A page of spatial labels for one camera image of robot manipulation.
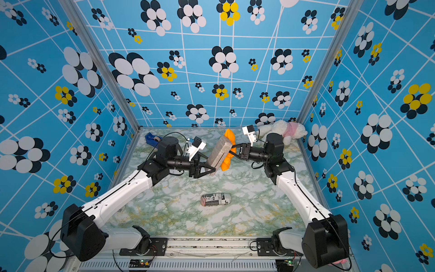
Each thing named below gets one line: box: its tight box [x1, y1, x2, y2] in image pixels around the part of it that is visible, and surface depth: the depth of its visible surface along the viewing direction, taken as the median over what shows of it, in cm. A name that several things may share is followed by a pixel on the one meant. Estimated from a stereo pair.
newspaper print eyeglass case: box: [200, 192, 232, 207], surface depth 86 cm
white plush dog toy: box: [256, 120, 309, 146], surface depth 109 cm
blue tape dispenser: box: [144, 132, 163, 148], surface depth 110 cm
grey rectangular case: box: [206, 136, 233, 177], surface depth 65 cm
